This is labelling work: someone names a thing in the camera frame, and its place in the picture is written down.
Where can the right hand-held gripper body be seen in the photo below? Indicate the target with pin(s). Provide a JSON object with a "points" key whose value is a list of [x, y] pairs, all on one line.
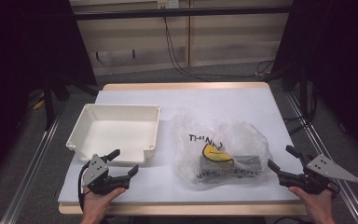
{"points": [[326, 169]]}

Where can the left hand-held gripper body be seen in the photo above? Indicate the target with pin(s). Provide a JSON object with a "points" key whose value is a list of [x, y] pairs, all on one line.
{"points": [[94, 169]]}

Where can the black rectangular box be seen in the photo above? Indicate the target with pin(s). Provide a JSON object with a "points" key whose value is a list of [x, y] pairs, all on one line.
{"points": [[245, 161]]}

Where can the clear printed plastic bag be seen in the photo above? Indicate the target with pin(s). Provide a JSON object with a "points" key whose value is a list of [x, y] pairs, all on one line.
{"points": [[239, 137]]}

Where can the person's left hand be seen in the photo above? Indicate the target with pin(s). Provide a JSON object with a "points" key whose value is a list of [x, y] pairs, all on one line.
{"points": [[96, 205]]}

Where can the person's right hand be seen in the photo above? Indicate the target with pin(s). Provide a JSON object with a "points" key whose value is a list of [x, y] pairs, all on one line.
{"points": [[318, 205]]}

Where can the white plastic tray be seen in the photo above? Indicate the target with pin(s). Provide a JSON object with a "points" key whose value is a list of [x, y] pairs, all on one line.
{"points": [[121, 133]]}

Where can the black metal stand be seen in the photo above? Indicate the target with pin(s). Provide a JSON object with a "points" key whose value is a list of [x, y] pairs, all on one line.
{"points": [[303, 90], [49, 109]]}

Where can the white table mat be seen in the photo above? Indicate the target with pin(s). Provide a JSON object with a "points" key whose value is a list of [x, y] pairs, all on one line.
{"points": [[230, 102]]}

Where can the wooden table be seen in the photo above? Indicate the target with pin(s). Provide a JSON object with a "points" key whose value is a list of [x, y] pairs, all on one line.
{"points": [[183, 86]]}

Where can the dark curtain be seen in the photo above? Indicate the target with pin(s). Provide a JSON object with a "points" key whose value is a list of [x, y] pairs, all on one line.
{"points": [[341, 62], [18, 62]]}

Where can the black horizontal bar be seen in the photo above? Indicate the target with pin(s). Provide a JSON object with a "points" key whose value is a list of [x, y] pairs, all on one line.
{"points": [[183, 12]]}

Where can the aluminium floor rail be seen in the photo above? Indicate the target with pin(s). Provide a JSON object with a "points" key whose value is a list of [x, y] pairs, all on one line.
{"points": [[332, 161], [31, 168]]}

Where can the white wall outlet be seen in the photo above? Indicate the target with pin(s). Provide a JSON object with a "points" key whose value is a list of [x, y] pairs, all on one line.
{"points": [[167, 3]]}

